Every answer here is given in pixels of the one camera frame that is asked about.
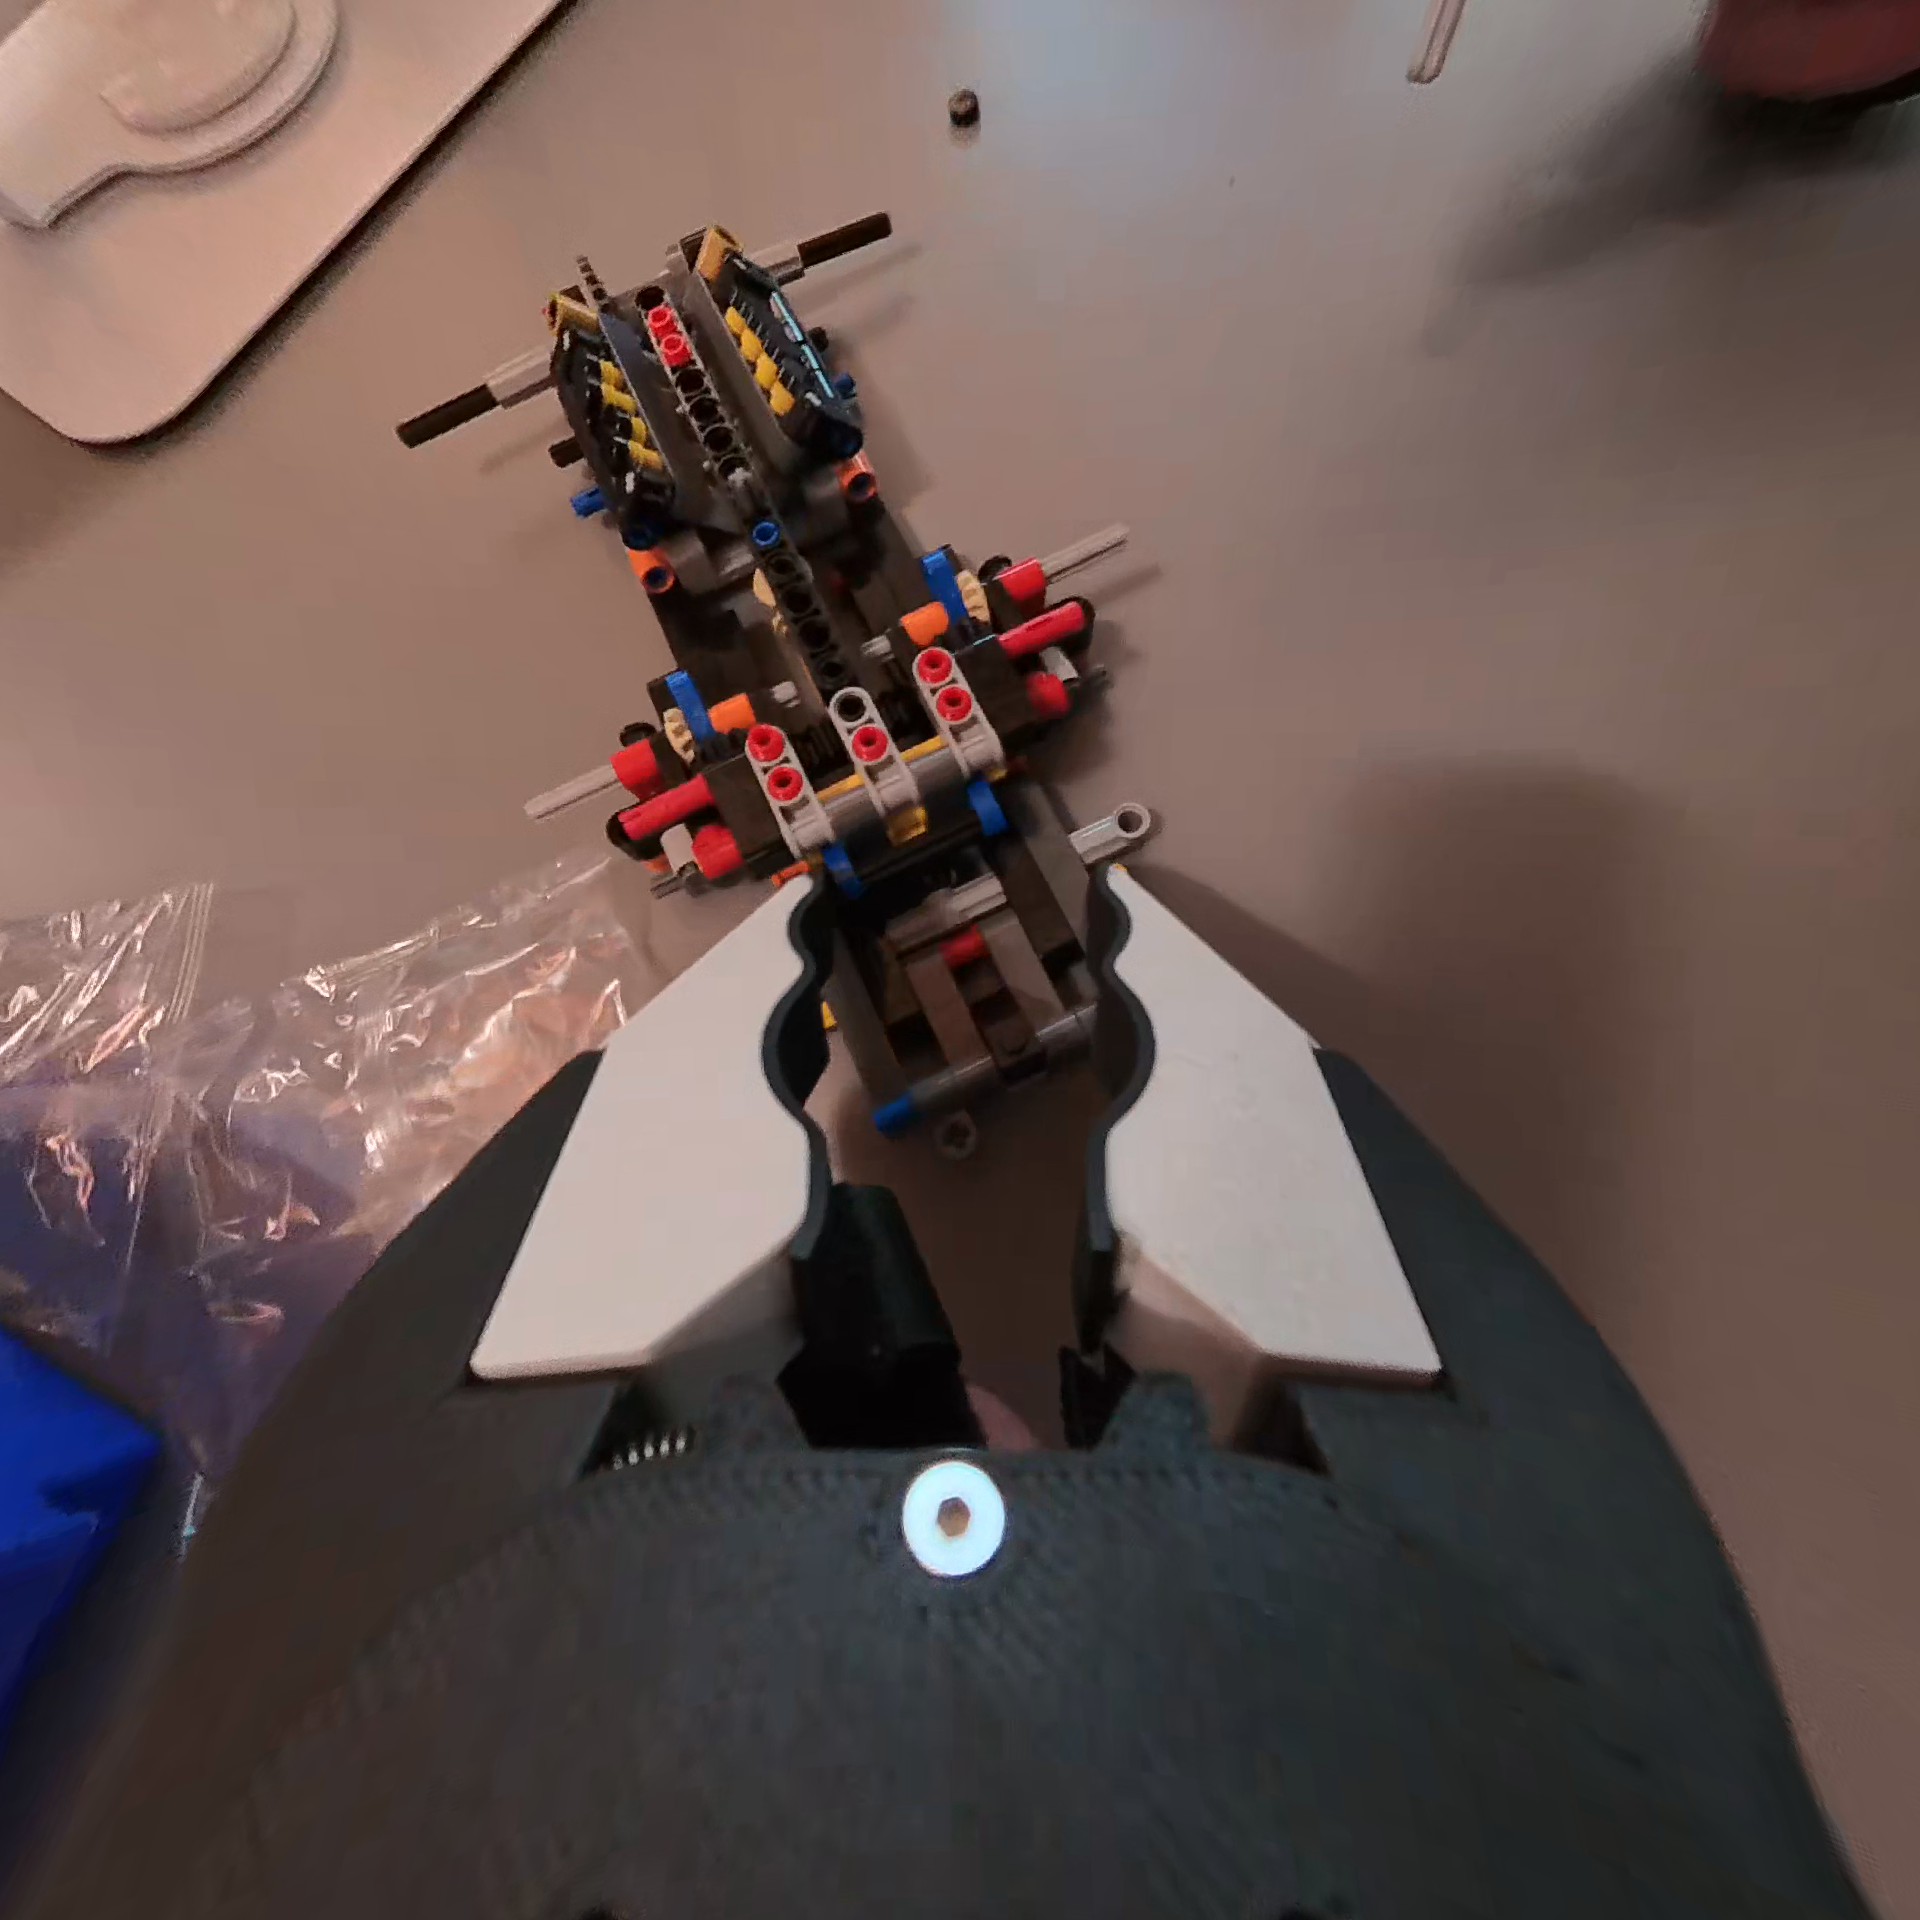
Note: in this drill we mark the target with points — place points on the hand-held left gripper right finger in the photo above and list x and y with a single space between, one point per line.
1260 1184

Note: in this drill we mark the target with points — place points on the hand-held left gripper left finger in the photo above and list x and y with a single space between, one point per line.
661 1171

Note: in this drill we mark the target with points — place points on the lego car chassis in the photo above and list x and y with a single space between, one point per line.
809 628

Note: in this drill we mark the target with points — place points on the grey lego connector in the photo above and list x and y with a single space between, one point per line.
1118 827

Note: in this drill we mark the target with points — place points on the pale lego axle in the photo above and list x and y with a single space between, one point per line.
1433 43

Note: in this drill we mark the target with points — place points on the person's right hand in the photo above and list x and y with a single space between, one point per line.
1816 43

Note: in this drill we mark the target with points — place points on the clear plastic bag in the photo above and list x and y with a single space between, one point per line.
376 1019

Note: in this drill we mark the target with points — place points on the blue plastic block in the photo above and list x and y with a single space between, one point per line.
60 1483

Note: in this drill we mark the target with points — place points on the grey flat tray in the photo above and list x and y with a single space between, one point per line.
299 253

